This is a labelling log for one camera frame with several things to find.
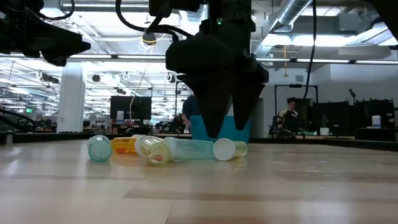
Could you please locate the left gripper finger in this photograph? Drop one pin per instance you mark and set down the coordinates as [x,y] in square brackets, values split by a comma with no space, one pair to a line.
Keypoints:
[62,42]
[54,59]

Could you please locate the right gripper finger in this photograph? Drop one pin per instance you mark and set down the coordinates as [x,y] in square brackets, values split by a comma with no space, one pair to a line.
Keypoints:
[214,105]
[245,105]

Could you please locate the blue plastic basket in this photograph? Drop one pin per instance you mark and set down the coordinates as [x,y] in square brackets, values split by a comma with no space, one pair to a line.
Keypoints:
[199,130]

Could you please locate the pale teal pill bottle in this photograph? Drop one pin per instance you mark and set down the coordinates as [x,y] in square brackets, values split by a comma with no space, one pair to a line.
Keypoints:
[189,149]

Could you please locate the yellow pill bottle red pills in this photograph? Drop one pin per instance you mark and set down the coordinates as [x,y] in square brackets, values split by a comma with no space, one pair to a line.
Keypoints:
[155,152]

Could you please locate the orange pill bottle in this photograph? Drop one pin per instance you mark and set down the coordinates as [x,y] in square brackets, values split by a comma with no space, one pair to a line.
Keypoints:
[122,145]

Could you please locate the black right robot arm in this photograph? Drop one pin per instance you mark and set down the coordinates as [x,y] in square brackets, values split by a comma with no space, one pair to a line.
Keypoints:
[230,12]

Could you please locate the person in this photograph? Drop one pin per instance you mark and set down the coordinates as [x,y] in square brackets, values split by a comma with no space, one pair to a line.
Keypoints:
[189,109]
[289,118]

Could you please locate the black office chair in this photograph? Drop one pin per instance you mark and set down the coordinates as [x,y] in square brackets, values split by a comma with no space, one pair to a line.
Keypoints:
[281,133]

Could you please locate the white cup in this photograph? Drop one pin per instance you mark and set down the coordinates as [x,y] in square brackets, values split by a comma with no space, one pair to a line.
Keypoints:
[324,131]

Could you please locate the black monitor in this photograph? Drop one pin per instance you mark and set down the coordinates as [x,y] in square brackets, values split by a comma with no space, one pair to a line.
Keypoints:
[124,107]

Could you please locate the black desk screen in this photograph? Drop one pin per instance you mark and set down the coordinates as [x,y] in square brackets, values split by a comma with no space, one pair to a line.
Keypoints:
[331,115]
[373,109]

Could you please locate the white wipes canister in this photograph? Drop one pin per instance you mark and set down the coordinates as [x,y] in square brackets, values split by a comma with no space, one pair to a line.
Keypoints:
[376,122]
[120,117]

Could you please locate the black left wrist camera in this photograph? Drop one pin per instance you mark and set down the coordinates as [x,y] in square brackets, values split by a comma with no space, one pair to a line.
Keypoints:
[18,3]

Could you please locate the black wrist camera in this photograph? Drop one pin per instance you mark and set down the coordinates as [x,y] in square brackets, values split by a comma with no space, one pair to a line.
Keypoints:
[174,7]
[18,3]

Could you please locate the black background rig frame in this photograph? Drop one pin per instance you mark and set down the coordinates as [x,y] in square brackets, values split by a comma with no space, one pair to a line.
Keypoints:
[295,85]

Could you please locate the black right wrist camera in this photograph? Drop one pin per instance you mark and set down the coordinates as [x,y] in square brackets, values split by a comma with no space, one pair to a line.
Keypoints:
[174,7]

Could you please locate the black ceiling camera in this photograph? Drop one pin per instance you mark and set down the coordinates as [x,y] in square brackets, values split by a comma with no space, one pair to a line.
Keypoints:
[149,38]

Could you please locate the black aluminium rig frame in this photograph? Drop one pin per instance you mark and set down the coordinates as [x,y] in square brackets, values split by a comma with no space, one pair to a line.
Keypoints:
[46,137]

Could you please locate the silver spiral air duct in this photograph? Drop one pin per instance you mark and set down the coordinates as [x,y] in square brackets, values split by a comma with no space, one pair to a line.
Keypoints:
[292,12]

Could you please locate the grey metal post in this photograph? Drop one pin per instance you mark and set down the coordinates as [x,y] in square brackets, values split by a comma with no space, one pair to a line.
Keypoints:
[9,138]

